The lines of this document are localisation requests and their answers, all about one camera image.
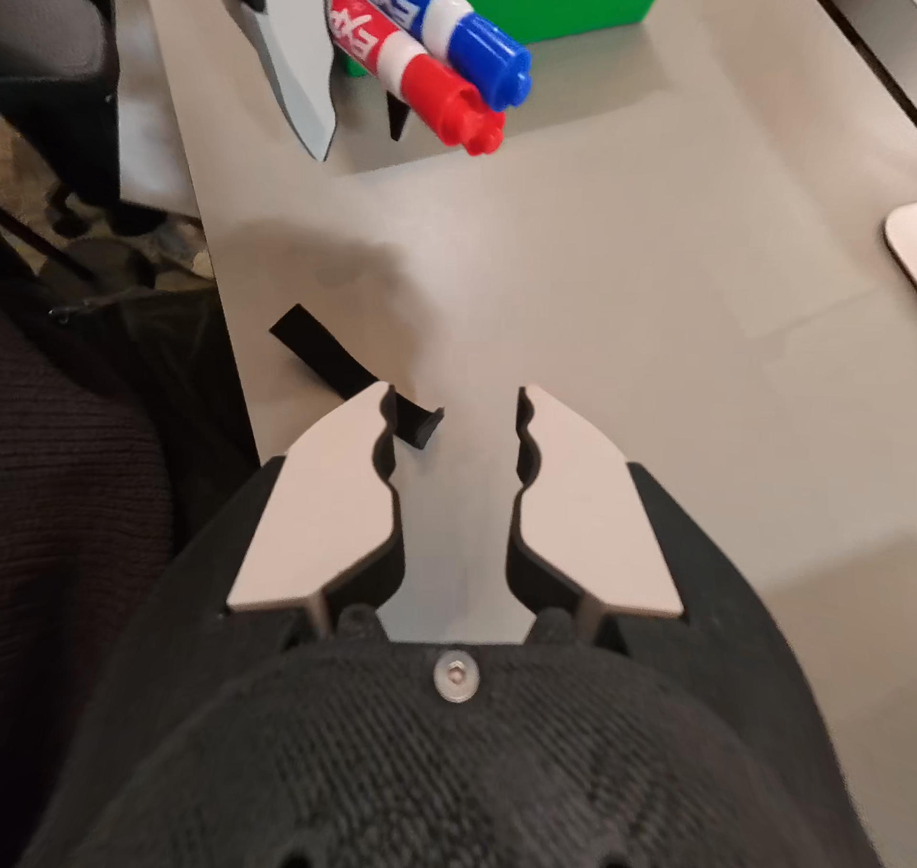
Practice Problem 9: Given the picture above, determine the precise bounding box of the red dry erase marker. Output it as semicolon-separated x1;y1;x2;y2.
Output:
324;0;507;158

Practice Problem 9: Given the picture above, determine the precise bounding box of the white rounded tray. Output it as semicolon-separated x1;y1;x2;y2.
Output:
883;202;917;289

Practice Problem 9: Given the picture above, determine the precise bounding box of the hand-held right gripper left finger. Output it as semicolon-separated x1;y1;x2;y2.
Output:
226;383;405;632

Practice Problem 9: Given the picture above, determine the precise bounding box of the black velcro strap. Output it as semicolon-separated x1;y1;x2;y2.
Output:
268;303;445;450

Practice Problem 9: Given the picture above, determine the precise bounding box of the blue dry erase marker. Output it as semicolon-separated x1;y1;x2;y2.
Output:
337;0;533;113

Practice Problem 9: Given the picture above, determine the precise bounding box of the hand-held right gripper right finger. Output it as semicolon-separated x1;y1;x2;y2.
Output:
506;384;685;643

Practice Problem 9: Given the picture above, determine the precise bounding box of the closed laptop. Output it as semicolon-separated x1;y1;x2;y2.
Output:
824;0;917;127

